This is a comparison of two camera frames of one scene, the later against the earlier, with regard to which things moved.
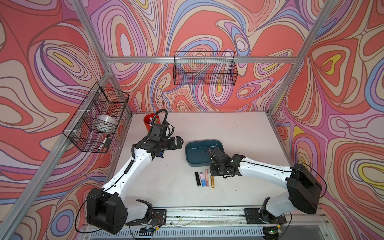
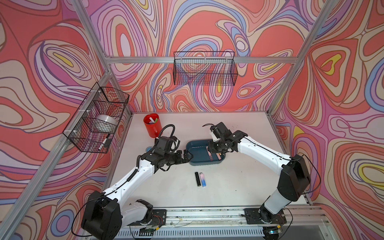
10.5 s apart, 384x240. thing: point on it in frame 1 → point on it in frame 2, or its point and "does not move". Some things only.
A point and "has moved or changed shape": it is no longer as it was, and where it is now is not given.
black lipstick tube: (198, 179) does not move
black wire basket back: (206, 68) does not move
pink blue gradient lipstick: (203, 181) does not move
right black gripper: (212, 171) → (211, 148)
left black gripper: (173, 145) → (179, 159)
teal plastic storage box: (197, 152) does not move
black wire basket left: (95, 123) does not move
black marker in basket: (105, 140) does not move
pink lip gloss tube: (206, 178) has moved or changed shape
